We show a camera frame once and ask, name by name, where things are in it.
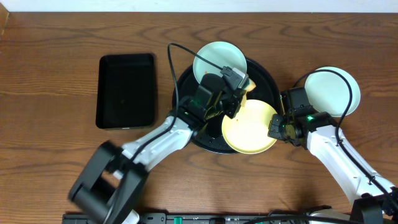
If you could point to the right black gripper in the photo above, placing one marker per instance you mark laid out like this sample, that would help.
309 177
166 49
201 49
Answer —
273 130

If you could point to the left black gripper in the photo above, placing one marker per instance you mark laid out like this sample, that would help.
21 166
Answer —
234 101

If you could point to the yellow green scrub sponge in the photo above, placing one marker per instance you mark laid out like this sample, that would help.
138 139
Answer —
247 87

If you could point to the yellow plate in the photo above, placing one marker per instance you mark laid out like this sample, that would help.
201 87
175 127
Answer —
247 132

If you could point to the light blue plate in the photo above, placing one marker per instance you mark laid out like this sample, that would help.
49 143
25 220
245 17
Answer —
222 54
327 92

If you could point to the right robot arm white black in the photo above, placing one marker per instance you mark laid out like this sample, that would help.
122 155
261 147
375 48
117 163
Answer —
370 194

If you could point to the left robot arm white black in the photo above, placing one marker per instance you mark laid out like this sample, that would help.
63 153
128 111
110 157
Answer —
109 186

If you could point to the black round tray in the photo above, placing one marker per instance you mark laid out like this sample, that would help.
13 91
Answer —
266 90

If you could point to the black rectangular tray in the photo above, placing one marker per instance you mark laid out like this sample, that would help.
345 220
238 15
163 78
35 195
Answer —
127 91

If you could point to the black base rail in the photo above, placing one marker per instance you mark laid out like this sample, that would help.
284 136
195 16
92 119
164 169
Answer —
162 218

